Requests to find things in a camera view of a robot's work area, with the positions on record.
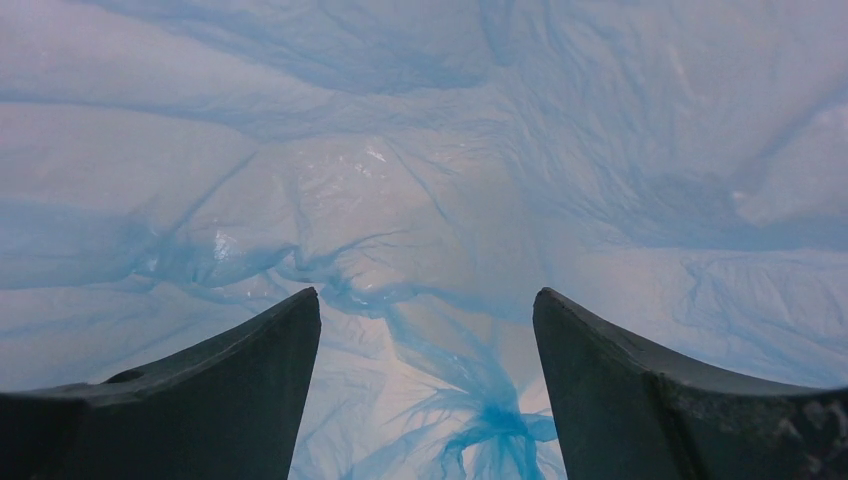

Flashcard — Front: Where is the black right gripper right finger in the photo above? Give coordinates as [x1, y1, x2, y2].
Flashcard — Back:
[533, 288, 847, 480]

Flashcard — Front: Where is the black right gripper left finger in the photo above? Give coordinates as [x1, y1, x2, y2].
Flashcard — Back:
[1, 288, 321, 479]

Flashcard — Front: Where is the blue plastic trash bag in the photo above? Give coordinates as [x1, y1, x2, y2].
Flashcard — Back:
[1, 1, 847, 479]

